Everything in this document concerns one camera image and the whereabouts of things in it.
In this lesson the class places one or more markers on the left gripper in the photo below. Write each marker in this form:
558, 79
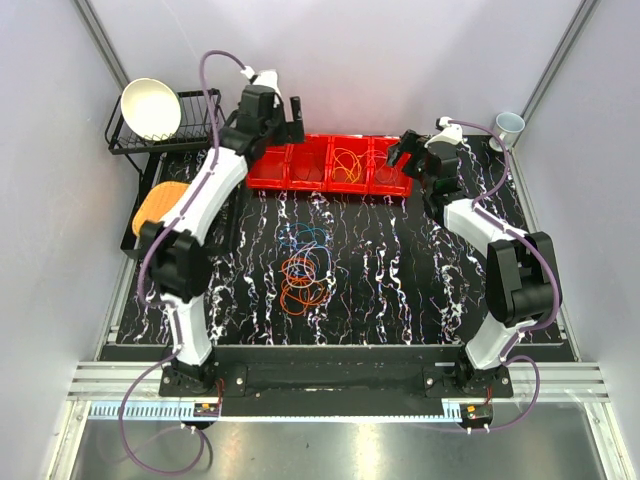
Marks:
286, 128

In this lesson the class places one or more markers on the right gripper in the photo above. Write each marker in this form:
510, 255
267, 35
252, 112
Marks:
404, 145

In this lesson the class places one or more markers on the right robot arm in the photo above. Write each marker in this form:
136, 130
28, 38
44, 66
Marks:
522, 291

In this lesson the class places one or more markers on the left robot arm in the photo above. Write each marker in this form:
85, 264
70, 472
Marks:
175, 258

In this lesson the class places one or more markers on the red bin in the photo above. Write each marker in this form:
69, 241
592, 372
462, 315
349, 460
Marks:
271, 171
387, 180
349, 165
308, 164

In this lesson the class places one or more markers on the light blue mug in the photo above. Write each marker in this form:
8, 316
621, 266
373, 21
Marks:
508, 126

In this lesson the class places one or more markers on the white bowl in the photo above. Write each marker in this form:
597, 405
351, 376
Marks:
151, 109

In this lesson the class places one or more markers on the woven bamboo tray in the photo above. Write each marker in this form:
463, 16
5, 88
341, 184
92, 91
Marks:
160, 200

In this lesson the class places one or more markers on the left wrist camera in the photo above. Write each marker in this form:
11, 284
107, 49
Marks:
267, 78

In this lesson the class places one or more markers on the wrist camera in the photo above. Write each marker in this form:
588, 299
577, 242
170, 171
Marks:
450, 132
267, 78

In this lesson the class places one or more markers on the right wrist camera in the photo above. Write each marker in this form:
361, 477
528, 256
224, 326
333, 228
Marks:
450, 132

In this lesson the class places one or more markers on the black wire dish rack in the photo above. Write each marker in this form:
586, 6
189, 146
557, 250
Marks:
177, 159

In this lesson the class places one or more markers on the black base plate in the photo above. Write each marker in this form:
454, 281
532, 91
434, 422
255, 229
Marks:
331, 382

